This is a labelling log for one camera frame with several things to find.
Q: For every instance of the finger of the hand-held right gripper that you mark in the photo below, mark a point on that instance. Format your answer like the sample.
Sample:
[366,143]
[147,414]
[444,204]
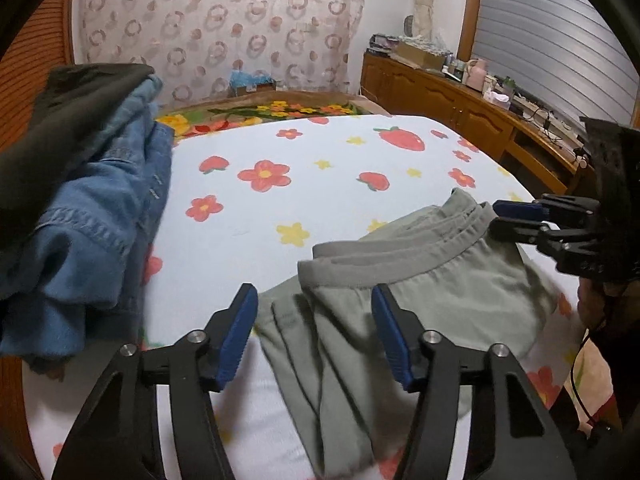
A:
[515,231]
[515,209]

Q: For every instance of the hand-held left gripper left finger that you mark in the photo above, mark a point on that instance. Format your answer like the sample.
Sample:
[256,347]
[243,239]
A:
[235,340]

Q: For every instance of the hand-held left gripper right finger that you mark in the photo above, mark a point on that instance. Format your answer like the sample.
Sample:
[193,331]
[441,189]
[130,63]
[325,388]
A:
[395,340]

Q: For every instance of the grey-green pants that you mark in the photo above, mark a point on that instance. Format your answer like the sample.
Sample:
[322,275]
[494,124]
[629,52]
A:
[440,300]

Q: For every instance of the white power strip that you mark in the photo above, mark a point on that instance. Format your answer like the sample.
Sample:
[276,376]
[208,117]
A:
[532,107]

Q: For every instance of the white tissue pack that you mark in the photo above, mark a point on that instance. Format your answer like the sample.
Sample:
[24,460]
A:
[497,99]

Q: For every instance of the pink kettle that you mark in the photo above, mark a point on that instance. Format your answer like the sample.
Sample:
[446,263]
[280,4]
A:
[475,72]

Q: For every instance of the wooden cabinet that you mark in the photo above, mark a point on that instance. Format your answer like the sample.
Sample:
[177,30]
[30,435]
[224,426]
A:
[435,90]

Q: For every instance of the white flower-print blanket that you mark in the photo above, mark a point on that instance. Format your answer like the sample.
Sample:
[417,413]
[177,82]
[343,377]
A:
[325,185]

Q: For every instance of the grey window blind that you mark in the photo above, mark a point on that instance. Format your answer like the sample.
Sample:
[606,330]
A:
[550,35]

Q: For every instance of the cardboard box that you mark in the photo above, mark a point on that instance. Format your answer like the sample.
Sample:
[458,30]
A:
[420,55]

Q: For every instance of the folded blue denim jeans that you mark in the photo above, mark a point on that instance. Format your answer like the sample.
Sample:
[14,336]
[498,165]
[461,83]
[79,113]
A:
[80,240]
[142,105]

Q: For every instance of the cream lace curtain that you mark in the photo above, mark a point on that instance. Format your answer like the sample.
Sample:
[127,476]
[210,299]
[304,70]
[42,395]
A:
[425,0]

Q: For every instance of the colourful floral plush blanket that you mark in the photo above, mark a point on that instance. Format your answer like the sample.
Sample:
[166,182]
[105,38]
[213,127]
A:
[250,110]

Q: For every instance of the blue plastic packet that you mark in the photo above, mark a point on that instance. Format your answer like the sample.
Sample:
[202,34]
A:
[250,80]

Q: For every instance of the dark folded garment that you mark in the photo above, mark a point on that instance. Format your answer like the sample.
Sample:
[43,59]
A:
[60,105]

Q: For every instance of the pink circle-print curtain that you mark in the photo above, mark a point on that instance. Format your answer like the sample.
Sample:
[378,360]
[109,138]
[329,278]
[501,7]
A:
[200,10]

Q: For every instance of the ribbed wooden wardrobe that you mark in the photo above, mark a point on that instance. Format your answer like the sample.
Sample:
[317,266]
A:
[30,70]

